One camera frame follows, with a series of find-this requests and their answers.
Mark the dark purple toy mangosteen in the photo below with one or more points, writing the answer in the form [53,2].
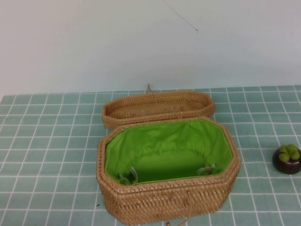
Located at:
[286,164]

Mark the woven rattan basket lid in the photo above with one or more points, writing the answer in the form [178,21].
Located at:
[141,121]

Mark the green fabric basket lining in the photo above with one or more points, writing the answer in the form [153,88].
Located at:
[164,141]

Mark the woven rattan basket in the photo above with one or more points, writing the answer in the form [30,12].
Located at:
[152,202]

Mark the teal checked tablecloth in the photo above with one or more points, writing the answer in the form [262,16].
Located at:
[47,141]

